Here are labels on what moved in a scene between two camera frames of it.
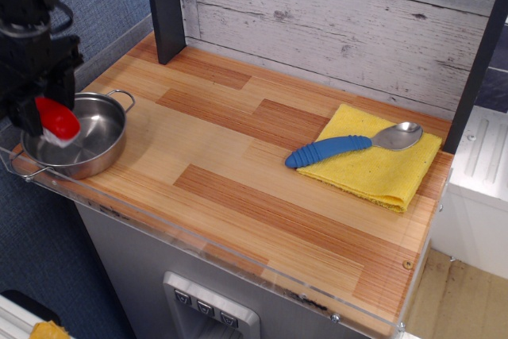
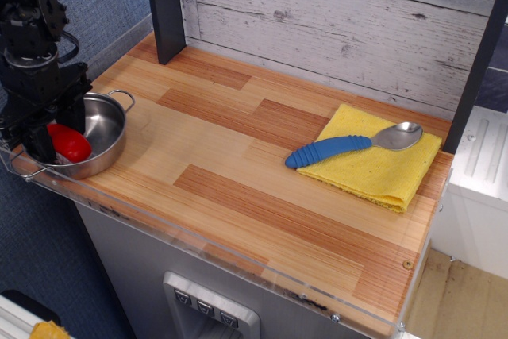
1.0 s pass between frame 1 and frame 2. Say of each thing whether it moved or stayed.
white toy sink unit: stayed
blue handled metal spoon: stayed
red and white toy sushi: moved
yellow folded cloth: stayed
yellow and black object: stayed
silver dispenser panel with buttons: stayed
